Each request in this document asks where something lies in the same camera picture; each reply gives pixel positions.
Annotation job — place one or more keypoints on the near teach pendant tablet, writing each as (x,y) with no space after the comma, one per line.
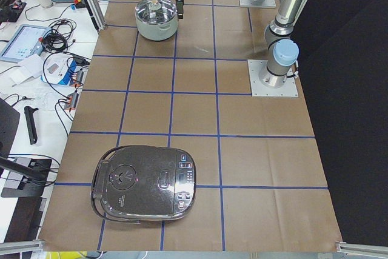
(24,43)

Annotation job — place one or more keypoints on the grey adapter box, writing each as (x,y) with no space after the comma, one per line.
(71,101)
(76,79)

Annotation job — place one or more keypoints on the blue and white box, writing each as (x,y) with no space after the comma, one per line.
(58,69)

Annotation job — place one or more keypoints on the brown paper table mat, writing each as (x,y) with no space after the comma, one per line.
(260,181)

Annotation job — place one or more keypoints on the grey adapter box near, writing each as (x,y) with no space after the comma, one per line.
(71,101)

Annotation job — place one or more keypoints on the black bar tool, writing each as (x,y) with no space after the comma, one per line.
(31,127)

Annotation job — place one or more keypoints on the glass pot lid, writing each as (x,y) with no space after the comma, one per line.
(155,12)

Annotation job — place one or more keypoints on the grey adapter box far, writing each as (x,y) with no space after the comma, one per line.
(76,79)

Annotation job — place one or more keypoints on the white paper sheets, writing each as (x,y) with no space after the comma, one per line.
(29,67)

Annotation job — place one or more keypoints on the black camera stand base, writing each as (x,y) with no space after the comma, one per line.
(27,177)

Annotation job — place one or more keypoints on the dark rice cooker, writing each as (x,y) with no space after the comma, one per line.
(143,183)

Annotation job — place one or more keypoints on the pale green electric pot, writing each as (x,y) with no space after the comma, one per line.
(158,32)

